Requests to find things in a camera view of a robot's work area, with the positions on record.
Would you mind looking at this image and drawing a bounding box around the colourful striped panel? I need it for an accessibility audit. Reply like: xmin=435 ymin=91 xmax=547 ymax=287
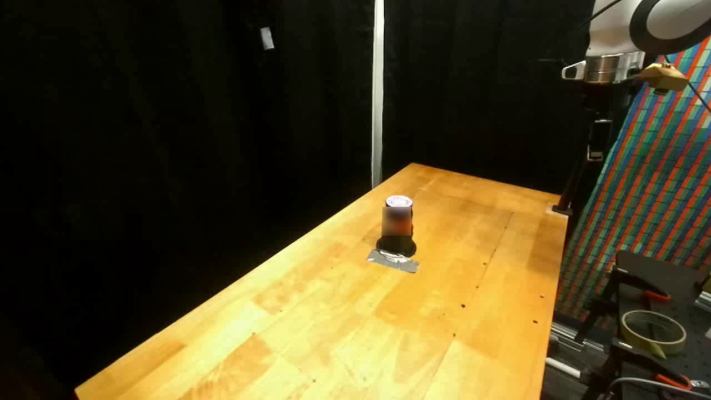
xmin=556 ymin=32 xmax=711 ymax=322

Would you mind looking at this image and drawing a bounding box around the black metal plate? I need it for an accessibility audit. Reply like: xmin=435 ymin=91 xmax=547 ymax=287
xmin=612 ymin=248 xmax=711 ymax=307

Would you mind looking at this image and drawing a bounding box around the beige masking tape roll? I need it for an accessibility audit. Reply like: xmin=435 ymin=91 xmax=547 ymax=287
xmin=617 ymin=307 xmax=692 ymax=357

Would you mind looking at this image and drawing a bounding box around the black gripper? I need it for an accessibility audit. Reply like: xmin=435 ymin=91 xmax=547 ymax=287
xmin=580 ymin=78 xmax=621 ymax=164

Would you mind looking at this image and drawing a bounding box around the grey cable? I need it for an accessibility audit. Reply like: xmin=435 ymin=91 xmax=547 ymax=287
xmin=606 ymin=373 xmax=703 ymax=400

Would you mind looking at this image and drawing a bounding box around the black round base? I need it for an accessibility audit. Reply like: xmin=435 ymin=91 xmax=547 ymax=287
xmin=374 ymin=228 xmax=420 ymax=259

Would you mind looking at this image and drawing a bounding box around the black tripod stand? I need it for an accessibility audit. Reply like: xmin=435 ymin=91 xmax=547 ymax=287
xmin=554 ymin=157 xmax=595 ymax=217

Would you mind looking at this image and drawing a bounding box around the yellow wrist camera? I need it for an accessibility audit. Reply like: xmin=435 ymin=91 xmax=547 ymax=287
xmin=634 ymin=62 xmax=692 ymax=94

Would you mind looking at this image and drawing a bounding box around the aluminium rail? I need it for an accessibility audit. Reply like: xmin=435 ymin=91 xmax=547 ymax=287
xmin=545 ymin=318 xmax=595 ymax=383

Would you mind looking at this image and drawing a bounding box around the black clamp with orange handle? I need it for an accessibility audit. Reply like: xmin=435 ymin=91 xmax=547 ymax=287
xmin=574 ymin=267 xmax=675 ymax=345

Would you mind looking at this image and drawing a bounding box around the black camera cable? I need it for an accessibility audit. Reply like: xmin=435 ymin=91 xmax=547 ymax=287
xmin=685 ymin=76 xmax=711 ymax=115

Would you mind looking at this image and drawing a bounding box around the small white tag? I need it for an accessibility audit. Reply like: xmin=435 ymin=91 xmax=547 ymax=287
xmin=258 ymin=24 xmax=278 ymax=53

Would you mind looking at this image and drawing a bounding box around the white vertical pole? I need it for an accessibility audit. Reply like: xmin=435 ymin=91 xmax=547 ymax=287
xmin=370 ymin=0 xmax=388 ymax=188

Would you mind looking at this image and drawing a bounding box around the grey square coaster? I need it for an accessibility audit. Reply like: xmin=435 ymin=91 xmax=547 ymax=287
xmin=366 ymin=246 xmax=422 ymax=276

